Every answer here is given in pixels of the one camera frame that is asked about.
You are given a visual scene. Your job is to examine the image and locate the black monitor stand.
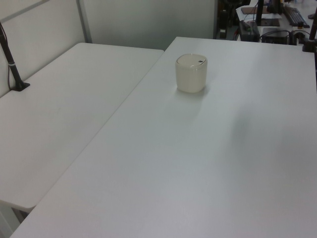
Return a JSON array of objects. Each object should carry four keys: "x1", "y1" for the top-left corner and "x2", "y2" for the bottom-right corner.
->
[{"x1": 256, "y1": 0, "x2": 280, "y2": 27}]

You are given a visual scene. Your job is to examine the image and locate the brown pad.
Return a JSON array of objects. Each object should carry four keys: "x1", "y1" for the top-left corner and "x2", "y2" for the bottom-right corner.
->
[{"x1": 241, "y1": 6, "x2": 269, "y2": 15}]

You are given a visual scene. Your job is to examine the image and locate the white side table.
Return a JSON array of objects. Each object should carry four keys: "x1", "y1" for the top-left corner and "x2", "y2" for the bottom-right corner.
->
[{"x1": 0, "y1": 42, "x2": 165, "y2": 209}]

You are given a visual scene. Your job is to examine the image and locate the cream plastic trash bin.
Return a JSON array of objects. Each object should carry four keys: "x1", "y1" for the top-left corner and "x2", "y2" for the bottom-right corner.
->
[{"x1": 175, "y1": 53, "x2": 208, "y2": 94}]

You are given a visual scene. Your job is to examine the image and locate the black flat device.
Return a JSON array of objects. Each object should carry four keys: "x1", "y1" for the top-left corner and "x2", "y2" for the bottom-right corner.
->
[{"x1": 260, "y1": 27, "x2": 292, "y2": 45}]

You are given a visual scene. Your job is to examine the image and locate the black keyboard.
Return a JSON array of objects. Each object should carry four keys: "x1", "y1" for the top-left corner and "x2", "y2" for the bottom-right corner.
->
[{"x1": 282, "y1": 6, "x2": 311, "y2": 28}]

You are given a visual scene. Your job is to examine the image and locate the black clamped stand pole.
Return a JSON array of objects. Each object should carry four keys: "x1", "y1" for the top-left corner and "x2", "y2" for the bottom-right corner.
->
[
  {"x1": 301, "y1": 0, "x2": 317, "y2": 53},
  {"x1": 0, "y1": 21, "x2": 31, "y2": 93}
]

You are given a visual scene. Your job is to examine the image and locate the dark shelf unit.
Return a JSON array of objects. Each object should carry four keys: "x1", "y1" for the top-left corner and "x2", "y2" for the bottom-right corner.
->
[{"x1": 217, "y1": 0, "x2": 240, "y2": 40}]

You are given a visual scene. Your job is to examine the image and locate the grey partition rail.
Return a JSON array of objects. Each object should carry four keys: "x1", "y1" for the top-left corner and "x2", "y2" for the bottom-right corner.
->
[{"x1": 0, "y1": 0, "x2": 49, "y2": 22}]

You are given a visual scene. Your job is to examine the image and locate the black box with green part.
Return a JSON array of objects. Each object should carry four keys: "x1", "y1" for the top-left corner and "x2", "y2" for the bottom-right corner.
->
[{"x1": 239, "y1": 21, "x2": 261, "y2": 42}]

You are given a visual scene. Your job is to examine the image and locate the grey partition post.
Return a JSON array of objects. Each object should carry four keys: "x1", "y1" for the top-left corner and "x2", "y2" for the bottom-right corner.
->
[{"x1": 76, "y1": 0, "x2": 93, "y2": 44}]

